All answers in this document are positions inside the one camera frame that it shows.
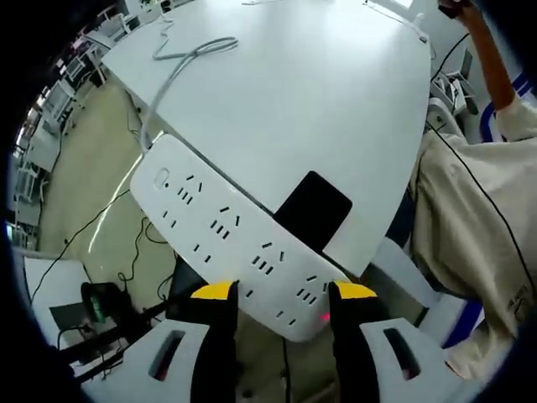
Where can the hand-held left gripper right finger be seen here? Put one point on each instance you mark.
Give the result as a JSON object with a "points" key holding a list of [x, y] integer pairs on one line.
{"points": [[390, 365]]}

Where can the person in beige shirt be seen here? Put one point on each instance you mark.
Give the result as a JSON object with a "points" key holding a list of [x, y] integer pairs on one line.
{"points": [[470, 218]]}

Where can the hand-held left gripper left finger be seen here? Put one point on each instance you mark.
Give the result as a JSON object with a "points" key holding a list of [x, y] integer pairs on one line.
{"points": [[176, 365]]}

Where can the white table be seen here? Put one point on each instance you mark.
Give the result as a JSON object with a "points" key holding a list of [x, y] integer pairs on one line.
{"points": [[302, 105]]}

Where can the white seat chair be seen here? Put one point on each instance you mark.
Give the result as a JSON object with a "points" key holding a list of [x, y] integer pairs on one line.
{"points": [[403, 285]]}

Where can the white partition panel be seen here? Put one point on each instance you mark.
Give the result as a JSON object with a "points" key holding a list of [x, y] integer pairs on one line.
{"points": [[54, 289]]}

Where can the black device with green light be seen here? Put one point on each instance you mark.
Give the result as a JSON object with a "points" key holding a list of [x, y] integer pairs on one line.
{"points": [[102, 302]]}

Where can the white power strip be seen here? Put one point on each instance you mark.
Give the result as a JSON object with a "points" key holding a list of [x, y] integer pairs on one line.
{"points": [[235, 239]]}

